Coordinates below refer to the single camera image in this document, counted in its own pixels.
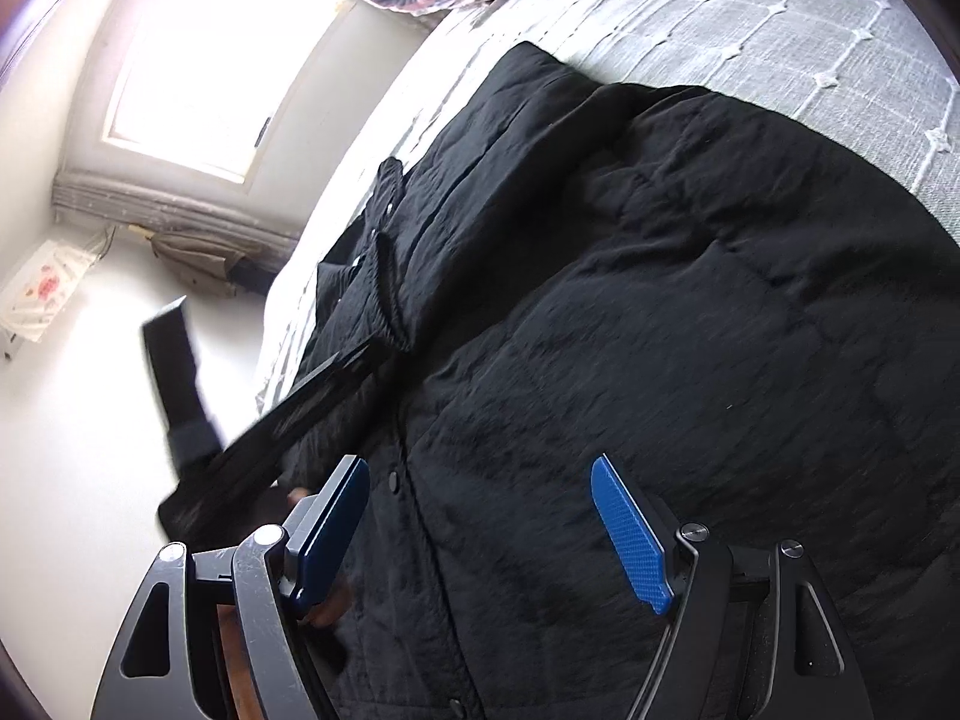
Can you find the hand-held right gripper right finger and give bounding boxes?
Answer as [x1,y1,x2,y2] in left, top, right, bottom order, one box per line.
[591,454,875,720]

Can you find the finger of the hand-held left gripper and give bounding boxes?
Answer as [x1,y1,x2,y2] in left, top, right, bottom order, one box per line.
[255,337,395,466]
[141,297,227,466]

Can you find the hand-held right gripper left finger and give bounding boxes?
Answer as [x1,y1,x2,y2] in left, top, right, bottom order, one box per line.
[90,454,372,720]

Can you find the black padded jacket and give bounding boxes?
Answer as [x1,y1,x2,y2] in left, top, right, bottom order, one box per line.
[259,41,960,720]

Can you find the khaki curtain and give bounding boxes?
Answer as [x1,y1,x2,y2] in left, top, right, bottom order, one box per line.
[127,223,241,290]

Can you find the white floral mat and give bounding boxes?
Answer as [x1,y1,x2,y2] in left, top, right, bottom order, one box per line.
[0,238,113,361]

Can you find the bright window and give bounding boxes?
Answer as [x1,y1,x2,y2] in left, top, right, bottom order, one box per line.
[101,0,357,185]

